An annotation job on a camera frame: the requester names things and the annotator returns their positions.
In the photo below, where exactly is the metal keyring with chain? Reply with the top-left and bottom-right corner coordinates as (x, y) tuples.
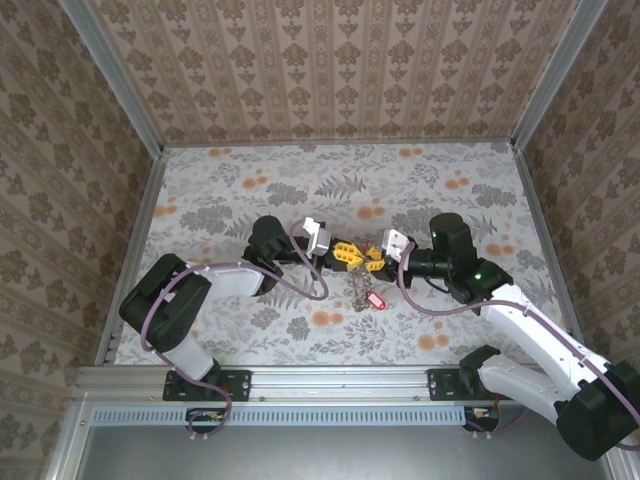
(347, 267), (374, 314)

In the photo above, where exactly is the black wiring junction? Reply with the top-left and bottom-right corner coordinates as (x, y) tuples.
(185, 407), (227, 429)
(463, 405), (501, 432)

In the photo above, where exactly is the grey metal panel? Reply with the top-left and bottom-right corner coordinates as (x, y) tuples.
(82, 402), (619, 480)

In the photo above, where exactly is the aluminium table side rail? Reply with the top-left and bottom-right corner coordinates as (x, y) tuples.
(513, 144), (590, 365)
(94, 147), (169, 369)

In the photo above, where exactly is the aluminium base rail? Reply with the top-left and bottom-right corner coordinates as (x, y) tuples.
(74, 363), (617, 407)

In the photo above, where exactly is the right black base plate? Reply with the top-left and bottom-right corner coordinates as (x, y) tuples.
(427, 368), (484, 401)

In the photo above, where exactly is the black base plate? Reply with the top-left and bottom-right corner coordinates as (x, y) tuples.
(427, 368), (484, 401)
(164, 368), (251, 402)

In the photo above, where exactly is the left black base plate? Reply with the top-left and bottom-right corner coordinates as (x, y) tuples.
(164, 368), (251, 402)

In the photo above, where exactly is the white slotted cable duct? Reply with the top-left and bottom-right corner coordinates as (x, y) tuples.
(92, 405), (469, 427)

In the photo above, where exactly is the aluminium frame post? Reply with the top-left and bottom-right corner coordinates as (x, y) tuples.
(510, 0), (606, 152)
(57, 0), (167, 157)

